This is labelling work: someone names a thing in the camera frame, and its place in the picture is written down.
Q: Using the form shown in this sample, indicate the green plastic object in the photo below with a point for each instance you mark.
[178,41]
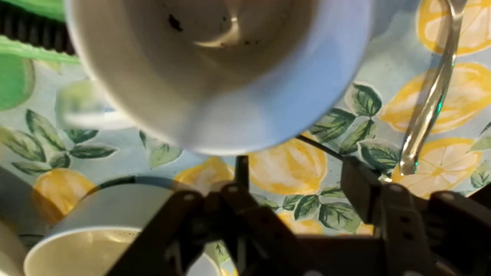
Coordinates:
[16,82]

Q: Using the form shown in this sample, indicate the lemon print tablecloth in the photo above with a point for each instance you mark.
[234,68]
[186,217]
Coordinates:
[389,62]

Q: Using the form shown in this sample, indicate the plain white cup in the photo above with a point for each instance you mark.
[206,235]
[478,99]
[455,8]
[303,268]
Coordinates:
[102,215]

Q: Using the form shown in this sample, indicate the silver metal spoon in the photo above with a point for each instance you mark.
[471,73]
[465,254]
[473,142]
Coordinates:
[435,87]

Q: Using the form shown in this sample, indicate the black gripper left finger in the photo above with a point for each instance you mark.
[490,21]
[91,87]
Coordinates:
[235,220]

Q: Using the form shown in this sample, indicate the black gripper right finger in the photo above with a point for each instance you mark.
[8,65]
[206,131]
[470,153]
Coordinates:
[408,231]

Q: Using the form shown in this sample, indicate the white mug with orange flowers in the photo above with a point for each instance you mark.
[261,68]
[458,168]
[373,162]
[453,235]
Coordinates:
[255,102]

